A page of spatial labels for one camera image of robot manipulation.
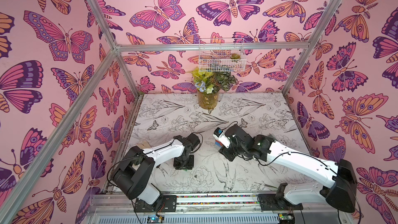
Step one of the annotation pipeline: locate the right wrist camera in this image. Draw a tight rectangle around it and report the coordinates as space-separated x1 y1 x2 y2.
212 128 231 148

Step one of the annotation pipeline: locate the aluminium mounting rail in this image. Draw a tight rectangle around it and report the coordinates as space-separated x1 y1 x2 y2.
83 192 357 224

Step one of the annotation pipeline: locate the glass vase with plants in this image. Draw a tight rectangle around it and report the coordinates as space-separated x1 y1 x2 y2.
190 67 237 110

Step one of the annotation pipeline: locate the white wire basket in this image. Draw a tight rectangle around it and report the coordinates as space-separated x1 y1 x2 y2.
198 42 247 73

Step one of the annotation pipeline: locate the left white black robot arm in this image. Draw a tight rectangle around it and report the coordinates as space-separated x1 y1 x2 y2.
109 133 201 207

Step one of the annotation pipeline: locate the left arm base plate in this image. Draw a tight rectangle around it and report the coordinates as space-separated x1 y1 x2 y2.
135 195 177 213

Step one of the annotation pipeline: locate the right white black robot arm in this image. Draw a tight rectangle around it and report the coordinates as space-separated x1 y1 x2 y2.
213 124 360 214

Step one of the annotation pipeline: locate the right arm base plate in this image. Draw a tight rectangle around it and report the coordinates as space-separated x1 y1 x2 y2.
257 194 304 211

